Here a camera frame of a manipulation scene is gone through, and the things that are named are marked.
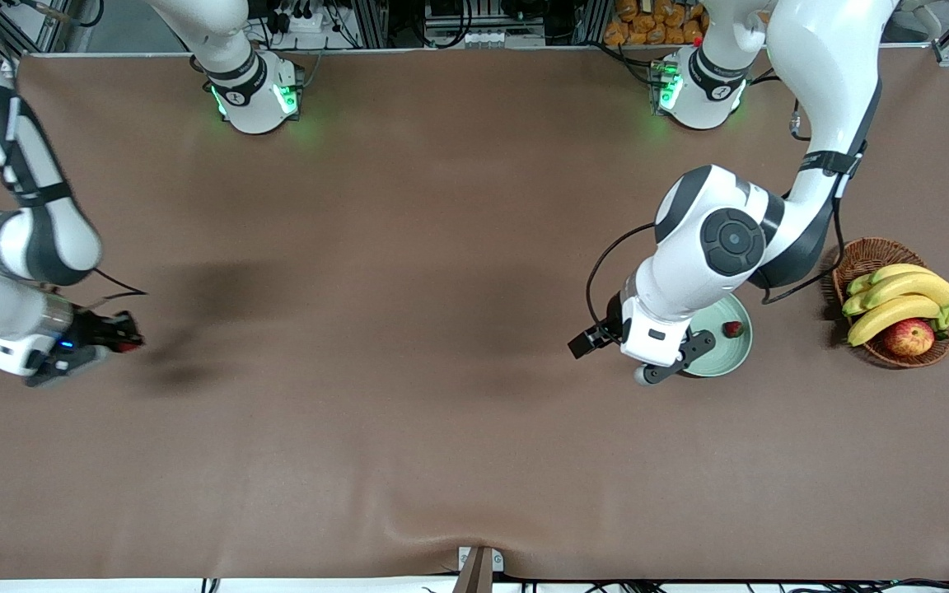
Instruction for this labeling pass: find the light green round plate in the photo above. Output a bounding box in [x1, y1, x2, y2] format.
[680, 295, 754, 378]

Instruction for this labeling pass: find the brown table cover sheet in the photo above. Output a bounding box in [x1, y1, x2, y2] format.
[0, 45, 949, 581]

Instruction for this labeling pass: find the aluminium frame post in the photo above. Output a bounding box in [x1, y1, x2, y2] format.
[580, 0, 614, 46]
[353, 0, 390, 49]

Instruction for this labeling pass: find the red yellow apple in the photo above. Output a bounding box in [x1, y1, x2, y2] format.
[884, 319, 936, 357]

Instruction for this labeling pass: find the brown wicker basket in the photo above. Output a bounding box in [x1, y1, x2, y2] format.
[832, 237, 949, 369]

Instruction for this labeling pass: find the white terminal block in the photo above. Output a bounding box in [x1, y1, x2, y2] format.
[462, 31, 545, 48]

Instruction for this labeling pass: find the orange bread rolls pile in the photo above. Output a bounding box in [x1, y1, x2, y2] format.
[604, 0, 710, 46]

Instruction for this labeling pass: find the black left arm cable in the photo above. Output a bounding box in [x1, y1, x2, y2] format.
[584, 78, 883, 330]

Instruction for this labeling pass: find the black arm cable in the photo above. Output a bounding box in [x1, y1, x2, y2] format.
[584, 78, 883, 330]
[42, 268, 148, 311]

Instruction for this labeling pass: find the grey metal mount bracket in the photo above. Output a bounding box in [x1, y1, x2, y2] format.
[451, 546, 505, 593]

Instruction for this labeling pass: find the white power strip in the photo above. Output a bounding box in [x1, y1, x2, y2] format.
[273, 10, 325, 34]

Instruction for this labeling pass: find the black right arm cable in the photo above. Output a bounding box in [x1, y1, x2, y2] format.
[42, 268, 148, 311]

